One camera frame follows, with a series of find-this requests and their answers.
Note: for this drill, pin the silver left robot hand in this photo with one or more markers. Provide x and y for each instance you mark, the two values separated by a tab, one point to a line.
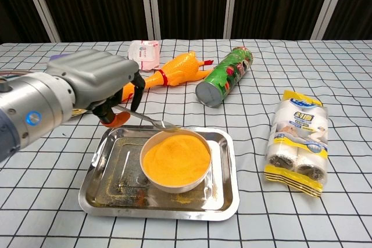
93	71

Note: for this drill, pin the silver metal spoon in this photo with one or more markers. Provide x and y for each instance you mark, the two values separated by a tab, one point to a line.
151	120

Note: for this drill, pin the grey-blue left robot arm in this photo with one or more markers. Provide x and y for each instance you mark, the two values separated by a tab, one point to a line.
35	105

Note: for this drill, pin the round metal dish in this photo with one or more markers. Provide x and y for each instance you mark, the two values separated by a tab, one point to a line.
78	112

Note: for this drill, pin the square metal tray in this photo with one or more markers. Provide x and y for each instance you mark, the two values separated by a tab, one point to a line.
116	172

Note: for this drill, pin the bowl of yellow powder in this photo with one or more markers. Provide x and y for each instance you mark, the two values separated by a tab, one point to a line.
175	161

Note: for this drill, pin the purple foam cube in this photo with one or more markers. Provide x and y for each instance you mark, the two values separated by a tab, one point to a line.
58	57

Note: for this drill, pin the pink white wipes packet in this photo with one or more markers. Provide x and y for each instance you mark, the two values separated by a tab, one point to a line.
143	53

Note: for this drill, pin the orange rubber chicken toy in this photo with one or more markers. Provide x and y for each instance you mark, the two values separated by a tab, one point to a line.
177	69

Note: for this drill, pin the green chips can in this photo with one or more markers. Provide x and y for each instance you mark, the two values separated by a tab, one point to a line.
229	71

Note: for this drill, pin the checkered white tablecloth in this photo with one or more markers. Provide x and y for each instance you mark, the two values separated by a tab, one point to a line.
290	56

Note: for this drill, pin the yellow white snack bag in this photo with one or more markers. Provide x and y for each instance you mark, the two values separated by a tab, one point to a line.
299	137

